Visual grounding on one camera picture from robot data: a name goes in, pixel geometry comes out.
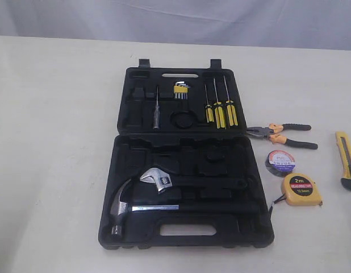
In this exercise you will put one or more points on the black plastic tool case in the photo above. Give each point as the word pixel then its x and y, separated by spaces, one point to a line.
pixel 184 145

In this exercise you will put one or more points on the black electrical tape roll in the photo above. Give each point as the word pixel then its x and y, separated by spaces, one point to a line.
pixel 280 163

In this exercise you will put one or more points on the yellow measuring tape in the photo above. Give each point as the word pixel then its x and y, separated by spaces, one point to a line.
pixel 298 190

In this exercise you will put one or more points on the yellow utility knife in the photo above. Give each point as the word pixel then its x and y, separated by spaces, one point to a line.
pixel 343 143

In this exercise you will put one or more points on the grey voltage tester screwdriver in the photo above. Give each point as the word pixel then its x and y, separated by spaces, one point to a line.
pixel 156 115

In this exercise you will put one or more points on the left yellow black screwdriver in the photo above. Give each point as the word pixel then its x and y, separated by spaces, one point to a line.
pixel 208 107

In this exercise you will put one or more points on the yellow black screwdriver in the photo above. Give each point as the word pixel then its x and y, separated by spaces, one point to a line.
pixel 231 110
pixel 208 107
pixel 219 113

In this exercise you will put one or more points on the yellow hex key set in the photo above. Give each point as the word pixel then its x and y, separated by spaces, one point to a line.
pixel 181 90

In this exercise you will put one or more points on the middle yellow black screwdriver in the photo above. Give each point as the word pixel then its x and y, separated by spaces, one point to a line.
pixel 219 113

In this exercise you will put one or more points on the right yellow black screwdriver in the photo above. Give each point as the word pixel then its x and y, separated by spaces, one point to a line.
pixel 231 110

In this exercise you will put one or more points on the adjustable wrench black handle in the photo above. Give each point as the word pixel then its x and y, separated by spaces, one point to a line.
pixel 163 180

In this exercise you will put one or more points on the claw hammer black handle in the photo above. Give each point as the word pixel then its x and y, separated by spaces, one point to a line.
pixel 119 209

